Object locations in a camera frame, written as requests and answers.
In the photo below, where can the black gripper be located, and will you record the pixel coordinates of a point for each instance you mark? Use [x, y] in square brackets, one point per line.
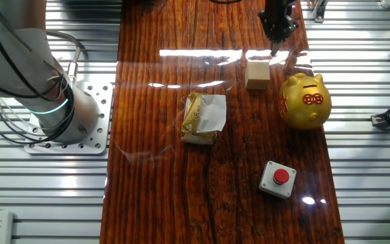
[278, 5]

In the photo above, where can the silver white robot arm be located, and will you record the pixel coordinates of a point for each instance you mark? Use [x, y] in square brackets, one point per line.
[15, 61]

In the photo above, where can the golden piggy bank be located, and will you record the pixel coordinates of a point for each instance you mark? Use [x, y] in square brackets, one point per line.
[303, 112]

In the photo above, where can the silver metal stand pole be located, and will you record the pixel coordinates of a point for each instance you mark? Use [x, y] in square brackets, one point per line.
[320, 11]

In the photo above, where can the light wooden cube block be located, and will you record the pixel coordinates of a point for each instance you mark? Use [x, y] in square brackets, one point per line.
[257, 76]

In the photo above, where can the gold white snack packet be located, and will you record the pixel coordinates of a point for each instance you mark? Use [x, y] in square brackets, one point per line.
[200, 118]

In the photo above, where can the grey box red push button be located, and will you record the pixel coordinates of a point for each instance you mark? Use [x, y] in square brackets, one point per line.
[271, 186]

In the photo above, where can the grey conduit with metal connector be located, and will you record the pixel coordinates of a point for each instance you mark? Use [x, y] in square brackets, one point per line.
[73, 69]

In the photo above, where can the silver perforated base plate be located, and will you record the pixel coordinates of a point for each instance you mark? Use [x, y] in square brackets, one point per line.
[105, 118]

